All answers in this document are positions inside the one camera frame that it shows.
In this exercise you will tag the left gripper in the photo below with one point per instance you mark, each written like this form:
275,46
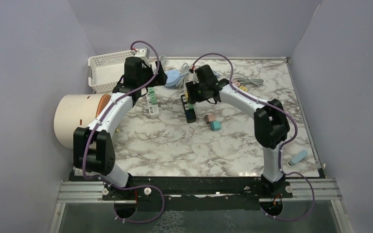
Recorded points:
160,79

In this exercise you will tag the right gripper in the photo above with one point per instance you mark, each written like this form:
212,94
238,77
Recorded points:
192,97

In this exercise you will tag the blue round power socket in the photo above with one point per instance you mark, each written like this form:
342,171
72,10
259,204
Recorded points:
173,78

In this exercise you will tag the pink plug adapter round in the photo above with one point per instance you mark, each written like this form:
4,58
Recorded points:
209,118

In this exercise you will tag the black power strip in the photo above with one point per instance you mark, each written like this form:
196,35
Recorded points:
189,114

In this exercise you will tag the teal plug adapter round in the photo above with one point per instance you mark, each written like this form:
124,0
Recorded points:
215,125

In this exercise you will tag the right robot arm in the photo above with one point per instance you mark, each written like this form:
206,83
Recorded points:
271,126

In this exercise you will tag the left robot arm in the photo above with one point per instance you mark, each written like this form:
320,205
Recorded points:
93,149

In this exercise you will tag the green plug adapter white strip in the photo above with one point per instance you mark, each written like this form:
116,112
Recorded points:
152,96

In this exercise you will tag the white power strip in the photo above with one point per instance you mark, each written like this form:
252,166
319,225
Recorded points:
152,109

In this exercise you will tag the white plastic basket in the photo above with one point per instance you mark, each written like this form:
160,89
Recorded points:
104,71

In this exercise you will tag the cream cylinder container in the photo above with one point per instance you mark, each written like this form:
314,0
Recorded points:
75,111

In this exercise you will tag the light blue small device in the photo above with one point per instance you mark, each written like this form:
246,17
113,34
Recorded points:
298,158

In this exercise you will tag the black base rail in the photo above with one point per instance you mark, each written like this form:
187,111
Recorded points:
153,194

